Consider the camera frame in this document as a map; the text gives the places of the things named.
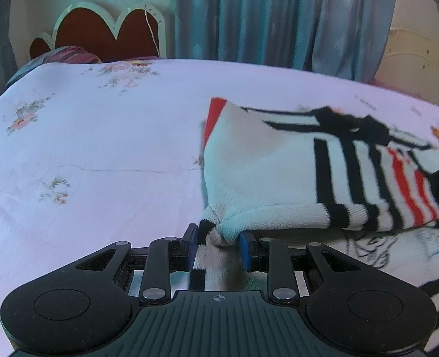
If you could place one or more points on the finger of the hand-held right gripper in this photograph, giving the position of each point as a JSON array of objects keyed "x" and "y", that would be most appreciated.
[{"x": 347, "y": 122}]

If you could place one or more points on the blue curtain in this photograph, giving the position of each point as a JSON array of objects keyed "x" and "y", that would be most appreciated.
[{"x": 264, "y": 18}]

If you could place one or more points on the pink floral bed sheet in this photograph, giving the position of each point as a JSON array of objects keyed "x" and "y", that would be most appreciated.
[{"x": 93, "y": 156}]

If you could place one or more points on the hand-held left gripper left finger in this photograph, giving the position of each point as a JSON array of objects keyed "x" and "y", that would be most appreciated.
[{"x": 192, "y": 247}]

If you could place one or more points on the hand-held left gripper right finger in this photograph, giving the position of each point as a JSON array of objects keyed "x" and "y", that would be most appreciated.
[{"x": 245, "y": 251}]

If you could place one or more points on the red headboard with white trim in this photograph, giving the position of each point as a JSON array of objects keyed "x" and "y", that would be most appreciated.
[{"x": 93, "y": 29}]

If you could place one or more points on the black red white striped sweater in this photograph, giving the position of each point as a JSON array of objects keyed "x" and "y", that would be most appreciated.
[{"x": 264, "y": 171}]

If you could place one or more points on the dark purple patterned pillow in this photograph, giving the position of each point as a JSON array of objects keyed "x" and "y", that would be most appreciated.
[{"x": 67, "y": 56}]

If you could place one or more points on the white printed cloth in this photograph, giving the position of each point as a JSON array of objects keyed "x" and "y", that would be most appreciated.
[{"x": 409, "y": 245}]

